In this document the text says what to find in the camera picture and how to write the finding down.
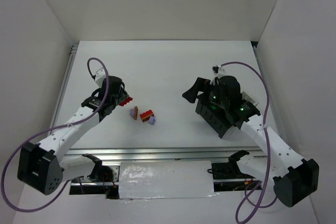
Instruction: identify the red curved lego with green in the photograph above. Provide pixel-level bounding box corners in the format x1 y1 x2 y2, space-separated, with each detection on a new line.
119 97 133 106

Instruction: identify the red brown lego brick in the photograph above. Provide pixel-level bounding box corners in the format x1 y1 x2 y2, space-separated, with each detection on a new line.
140 110 154 122

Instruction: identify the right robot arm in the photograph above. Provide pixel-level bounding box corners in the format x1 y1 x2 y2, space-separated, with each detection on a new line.
182 76 319 207

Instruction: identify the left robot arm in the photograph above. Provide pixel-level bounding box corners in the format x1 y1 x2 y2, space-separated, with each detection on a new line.
17 76 132 195

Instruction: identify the brown flat lego plate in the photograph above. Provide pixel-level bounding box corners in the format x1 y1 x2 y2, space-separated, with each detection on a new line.
133 106 138 120

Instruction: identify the black compartment container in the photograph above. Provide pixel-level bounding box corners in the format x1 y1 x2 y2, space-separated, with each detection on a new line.
195 94 246 138

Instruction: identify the lavender lego brick front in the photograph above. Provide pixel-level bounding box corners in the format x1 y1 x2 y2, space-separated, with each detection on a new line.
148 116 156 125

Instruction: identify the white taped cover sheet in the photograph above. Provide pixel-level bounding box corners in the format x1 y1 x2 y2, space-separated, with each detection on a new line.
119 161 215 199

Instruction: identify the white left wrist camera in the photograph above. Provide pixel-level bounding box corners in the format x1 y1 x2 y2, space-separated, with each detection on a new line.
94 68 107 87

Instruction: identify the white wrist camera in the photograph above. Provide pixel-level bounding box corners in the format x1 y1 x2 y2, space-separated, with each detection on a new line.
94 68 107 87
212 65 227 78

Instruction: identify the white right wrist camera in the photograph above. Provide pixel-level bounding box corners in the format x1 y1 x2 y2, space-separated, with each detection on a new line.
212 65 227 78

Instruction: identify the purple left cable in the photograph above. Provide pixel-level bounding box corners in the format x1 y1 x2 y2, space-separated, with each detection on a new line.
0 57 109 213

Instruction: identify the aluminium right rail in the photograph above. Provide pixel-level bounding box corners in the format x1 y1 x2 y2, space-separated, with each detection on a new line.
251 41 285 137

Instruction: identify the aluminium front rail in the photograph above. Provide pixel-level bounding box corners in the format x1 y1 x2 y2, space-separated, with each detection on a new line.
65 147 266 162

